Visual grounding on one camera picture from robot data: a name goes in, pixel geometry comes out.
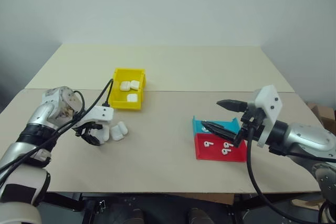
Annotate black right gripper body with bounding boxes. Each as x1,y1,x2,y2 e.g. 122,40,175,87
235,102,266,148

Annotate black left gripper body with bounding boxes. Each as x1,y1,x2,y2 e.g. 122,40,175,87
74,121,103,138

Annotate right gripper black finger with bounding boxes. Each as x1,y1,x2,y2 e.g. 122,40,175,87
216,99,248,113
201,121,244,144

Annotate open white earbud case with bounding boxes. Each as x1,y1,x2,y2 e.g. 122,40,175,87
110,121,129,142

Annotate yellow plastic bin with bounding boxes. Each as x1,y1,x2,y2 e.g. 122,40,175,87
108,68,146,111

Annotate cyan plastic tray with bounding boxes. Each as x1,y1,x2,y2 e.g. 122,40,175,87
192,115,241,134

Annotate red plastic tray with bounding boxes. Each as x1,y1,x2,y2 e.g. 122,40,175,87
194,132,248,163

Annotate brown cardboard box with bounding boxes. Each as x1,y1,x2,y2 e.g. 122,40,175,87
306,102,336,133

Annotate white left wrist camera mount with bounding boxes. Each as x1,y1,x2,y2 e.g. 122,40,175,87
70,105,114,144

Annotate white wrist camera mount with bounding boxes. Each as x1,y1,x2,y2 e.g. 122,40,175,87
70,105,114,144
253,84,283,148

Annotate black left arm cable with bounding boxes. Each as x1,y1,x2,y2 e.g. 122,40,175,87
0,78,114,183

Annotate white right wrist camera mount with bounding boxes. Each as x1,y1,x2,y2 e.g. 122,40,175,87
253,84,283,148

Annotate black table frame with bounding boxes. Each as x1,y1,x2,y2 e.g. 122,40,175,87
36,191,329,224

